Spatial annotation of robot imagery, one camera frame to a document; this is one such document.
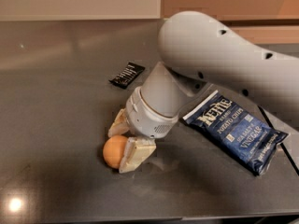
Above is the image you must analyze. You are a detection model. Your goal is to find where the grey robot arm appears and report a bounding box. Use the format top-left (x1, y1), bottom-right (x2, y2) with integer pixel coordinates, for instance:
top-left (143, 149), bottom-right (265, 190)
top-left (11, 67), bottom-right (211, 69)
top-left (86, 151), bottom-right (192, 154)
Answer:
top-left (108, 11), bottom-right (299, 139)

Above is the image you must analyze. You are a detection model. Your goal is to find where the black snack bar wrapper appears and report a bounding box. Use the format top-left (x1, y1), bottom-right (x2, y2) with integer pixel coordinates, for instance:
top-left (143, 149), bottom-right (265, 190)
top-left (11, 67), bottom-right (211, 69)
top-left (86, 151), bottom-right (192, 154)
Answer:
top-left (109, 63), bottom-right (145, 89)

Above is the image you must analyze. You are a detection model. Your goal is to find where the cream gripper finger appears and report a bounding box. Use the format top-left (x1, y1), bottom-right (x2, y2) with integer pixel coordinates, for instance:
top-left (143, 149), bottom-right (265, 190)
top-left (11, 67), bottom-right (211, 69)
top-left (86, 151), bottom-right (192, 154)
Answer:
top-left (107, 108), bottom-right (129, 137)
top-left (119, 136), bottom-right (156, 174)

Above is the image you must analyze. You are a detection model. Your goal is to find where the orange fruit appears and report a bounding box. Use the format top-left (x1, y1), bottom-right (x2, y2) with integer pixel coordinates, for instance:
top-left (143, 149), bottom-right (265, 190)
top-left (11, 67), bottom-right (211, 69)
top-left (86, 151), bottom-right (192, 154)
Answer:
top-left (103, 135), bottom-right (128, 169)

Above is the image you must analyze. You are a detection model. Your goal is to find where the grey side table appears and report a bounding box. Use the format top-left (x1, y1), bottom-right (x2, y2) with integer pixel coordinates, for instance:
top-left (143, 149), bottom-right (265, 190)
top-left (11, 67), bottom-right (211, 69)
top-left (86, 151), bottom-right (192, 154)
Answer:
top-left (258, 44), bottom-right (299, 175)

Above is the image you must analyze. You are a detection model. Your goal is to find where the blue Kettle chips bag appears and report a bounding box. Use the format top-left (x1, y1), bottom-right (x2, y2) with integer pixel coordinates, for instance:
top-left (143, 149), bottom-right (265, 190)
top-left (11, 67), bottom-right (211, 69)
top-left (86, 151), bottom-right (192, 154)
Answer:
top-left (183, 91), bottom-right (288, 175)

